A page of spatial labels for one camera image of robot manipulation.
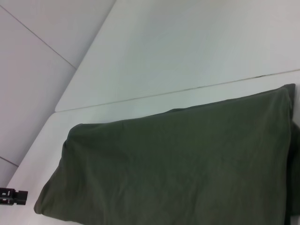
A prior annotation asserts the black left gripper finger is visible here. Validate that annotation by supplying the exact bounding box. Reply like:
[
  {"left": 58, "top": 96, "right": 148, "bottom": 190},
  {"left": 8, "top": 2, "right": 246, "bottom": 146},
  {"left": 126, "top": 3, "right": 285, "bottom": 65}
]
[{"left": 0, "top": 187, "right": 29, "bottom": 207}]

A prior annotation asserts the dark green FREE t-shirt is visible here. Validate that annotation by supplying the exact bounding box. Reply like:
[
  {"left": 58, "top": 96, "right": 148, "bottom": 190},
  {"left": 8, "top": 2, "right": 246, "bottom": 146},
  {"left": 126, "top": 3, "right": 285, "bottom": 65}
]
[{"left": 33, "top": 83, "right": 300, "bottom": 225}]

